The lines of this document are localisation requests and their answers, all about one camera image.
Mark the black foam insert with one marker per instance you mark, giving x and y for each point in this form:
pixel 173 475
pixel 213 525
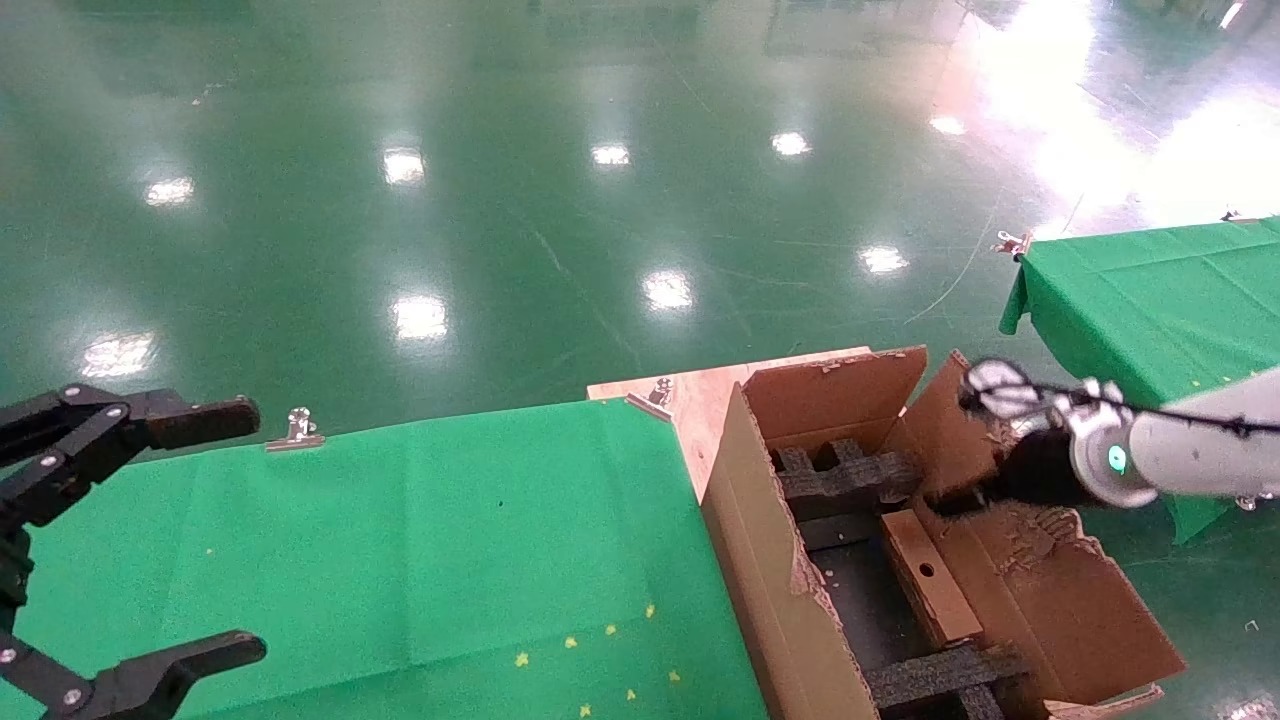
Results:
pixel 845 475
pixel 940 680

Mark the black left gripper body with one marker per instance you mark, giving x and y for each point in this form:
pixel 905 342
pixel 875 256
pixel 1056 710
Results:
pixel 12 575

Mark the large green table cloth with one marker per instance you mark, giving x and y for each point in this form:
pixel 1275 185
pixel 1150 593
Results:
pixel 380 540

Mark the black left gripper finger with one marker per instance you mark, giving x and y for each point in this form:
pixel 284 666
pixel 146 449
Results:
pixel 130 685
pixel 110 425

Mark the large open brown carton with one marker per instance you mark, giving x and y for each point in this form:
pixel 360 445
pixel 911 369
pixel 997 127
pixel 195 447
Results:
pixel 1070 600

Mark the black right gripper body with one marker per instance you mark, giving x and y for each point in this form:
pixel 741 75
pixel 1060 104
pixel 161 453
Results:
pixel 1035 470

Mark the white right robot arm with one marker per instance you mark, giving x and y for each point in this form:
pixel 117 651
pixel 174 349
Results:
pixel 1190 455

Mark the small brown cardboard box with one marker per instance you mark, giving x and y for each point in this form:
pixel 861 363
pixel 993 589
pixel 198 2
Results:
pixel 930 580

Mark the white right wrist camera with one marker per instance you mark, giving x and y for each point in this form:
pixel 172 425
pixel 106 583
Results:
pixel 1005 392

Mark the small green table cloth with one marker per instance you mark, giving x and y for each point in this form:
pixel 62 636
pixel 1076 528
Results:
pixel 1150 300

